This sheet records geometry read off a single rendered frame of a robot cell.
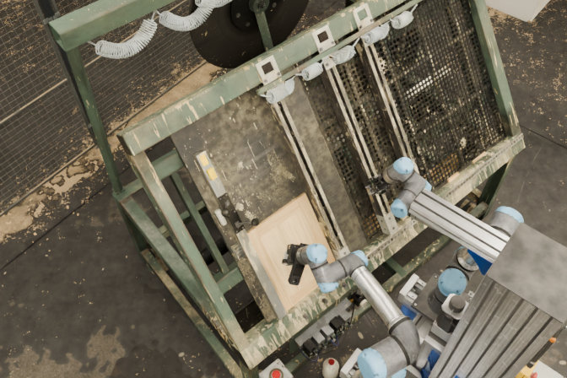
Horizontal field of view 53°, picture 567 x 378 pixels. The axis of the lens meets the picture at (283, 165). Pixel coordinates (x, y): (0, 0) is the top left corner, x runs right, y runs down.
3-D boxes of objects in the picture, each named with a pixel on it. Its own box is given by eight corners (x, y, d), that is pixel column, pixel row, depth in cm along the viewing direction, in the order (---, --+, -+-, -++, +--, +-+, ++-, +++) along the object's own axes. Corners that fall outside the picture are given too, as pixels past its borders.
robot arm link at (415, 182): (413, 207, 247) (395, 190, 247) (426, 190, 253) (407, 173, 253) (423, 201, 241) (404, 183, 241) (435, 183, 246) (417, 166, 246)
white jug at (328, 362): (329, 384, 352) (331, 373, 336) (318, 371, 357) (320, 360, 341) (341, 374, 356) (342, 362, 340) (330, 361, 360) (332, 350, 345)
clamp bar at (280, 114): (336, 269, 302) (364, 283, 282) (245, 65, 261) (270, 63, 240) (349, 258, 306) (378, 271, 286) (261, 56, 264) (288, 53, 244)
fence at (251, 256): (276, 317, 287) (279, 320, 283) (192, 155, 254) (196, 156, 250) (283, 310, 289) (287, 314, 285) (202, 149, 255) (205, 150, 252)
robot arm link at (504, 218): (440, 273, 270) (490, 223, 224) (453, 251, 278) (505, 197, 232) (461, 288, 267) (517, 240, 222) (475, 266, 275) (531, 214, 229)
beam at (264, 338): (240, 361, 286) (250, 371, 277) (230, 343, 282) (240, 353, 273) (511, 145, 371) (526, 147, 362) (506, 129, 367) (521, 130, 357)
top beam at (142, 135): (126, 154, 239) (133, 157, 230) (115, 133, 235) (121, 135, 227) (467, -40, 323) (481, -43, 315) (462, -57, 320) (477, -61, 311)
